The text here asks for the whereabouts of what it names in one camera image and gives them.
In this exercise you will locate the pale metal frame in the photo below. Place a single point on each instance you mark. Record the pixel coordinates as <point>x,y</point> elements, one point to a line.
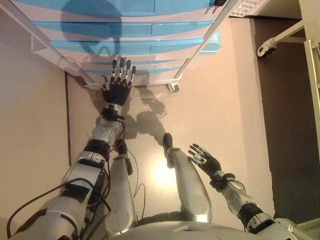
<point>310,75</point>

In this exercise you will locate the blue lidded waste bin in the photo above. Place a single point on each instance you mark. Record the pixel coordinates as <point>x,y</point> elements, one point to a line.
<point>212,47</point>

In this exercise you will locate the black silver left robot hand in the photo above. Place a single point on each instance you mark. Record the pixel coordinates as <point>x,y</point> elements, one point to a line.
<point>116,92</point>

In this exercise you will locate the silver left robot leg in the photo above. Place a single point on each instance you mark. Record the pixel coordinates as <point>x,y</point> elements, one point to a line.
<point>120,200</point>

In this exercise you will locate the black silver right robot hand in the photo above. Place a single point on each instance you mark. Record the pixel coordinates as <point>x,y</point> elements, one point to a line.
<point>210,162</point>

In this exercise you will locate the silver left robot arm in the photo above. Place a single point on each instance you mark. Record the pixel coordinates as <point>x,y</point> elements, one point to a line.
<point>105,130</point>

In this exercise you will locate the silver robot leg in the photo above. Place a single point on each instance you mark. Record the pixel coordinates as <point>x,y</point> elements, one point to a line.
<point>120,200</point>
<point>190,187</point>

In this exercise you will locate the silver right robot leg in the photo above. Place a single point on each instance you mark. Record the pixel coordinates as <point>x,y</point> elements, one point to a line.
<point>190,187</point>

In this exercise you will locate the white lattice basket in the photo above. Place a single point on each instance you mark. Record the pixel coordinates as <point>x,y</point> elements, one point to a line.
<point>245,7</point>

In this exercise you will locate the grey robot torso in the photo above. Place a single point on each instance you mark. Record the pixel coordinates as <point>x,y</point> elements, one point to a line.
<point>187,230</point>

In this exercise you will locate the white medical cart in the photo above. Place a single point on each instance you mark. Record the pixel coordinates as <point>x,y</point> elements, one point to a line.
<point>195,56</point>

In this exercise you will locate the grey cart caster wheel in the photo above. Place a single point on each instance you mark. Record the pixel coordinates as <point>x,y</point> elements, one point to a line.
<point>175,87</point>

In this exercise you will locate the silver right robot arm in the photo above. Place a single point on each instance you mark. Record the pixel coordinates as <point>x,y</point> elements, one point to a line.
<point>237,197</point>

